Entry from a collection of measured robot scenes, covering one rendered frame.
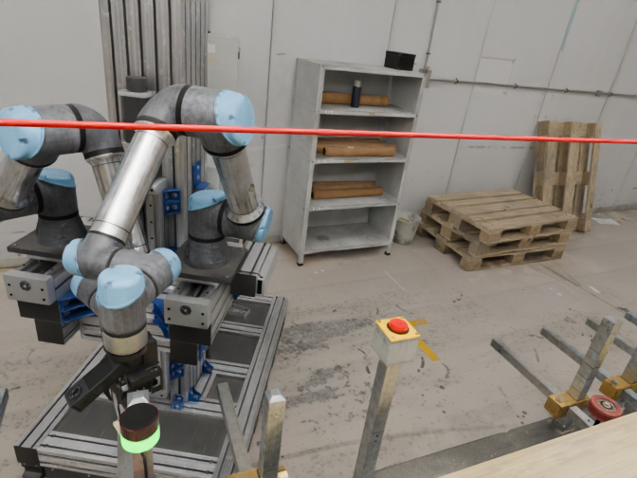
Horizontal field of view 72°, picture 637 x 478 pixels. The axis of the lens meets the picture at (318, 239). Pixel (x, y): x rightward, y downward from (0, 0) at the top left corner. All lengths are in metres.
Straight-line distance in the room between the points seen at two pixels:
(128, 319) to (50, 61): 2.63
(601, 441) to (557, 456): 0.16
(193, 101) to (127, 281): 0.43
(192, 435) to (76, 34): 2.43
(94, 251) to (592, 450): 1.25
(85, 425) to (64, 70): 2.14
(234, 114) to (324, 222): 3.12
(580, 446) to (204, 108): 1.22
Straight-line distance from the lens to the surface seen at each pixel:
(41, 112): 1.19
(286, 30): 3.54
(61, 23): 3.31
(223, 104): 1.02
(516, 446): 1.59
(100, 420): 2.17
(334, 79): 3.72
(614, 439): 1.47
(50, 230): 1.64
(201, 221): 1.39
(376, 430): 1.13
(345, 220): 4.17
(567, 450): 1.36
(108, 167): 1.23
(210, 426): 2.07
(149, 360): 0.95
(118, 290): 0.82
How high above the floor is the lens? 1.77
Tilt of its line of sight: 25 degrees down
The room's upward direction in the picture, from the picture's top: 7 degrees clockwise
